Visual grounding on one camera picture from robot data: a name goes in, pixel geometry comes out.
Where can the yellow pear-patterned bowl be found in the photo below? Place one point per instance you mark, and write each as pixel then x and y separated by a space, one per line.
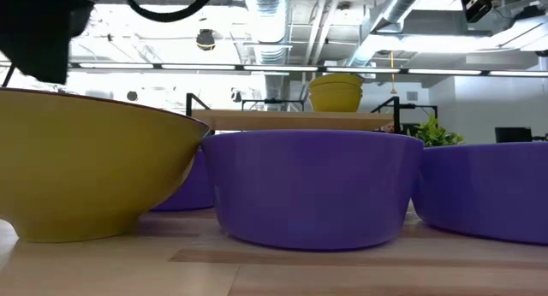
pixel 336 104
pixel 336 90
pixel 85 159
pixel 336 79

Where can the blue plastic bowl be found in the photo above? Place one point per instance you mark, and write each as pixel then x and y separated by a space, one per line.
pixel 484 189
pixel 312 189
pixel 197 189

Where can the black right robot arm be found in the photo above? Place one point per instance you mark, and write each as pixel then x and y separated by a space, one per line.
pixel 475 7

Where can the black round ceiling fixture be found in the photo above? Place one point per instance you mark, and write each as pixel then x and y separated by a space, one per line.
pixel 205 39

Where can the overhead light bar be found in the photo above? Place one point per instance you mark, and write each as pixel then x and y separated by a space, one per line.
pixel 278 68

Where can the wooden shelf with black legs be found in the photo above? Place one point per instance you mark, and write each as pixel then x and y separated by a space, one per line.
pixel 291 120

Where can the green potted plant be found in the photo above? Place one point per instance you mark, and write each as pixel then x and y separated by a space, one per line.
pixel 434 135

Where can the black computer monitor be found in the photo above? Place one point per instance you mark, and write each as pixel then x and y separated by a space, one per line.
pixel 514 134

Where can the silver round ventilation duct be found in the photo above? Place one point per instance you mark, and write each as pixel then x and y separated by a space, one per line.
pixel 269 13
pixel 398 5

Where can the black metal rack frame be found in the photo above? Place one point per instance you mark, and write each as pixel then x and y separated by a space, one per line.
pixel 274 101

